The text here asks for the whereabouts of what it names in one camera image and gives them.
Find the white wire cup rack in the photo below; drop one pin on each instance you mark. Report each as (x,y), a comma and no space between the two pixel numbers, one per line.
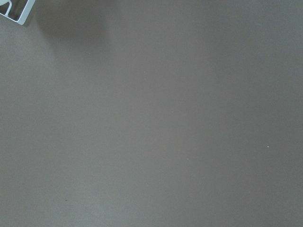
(16,10)

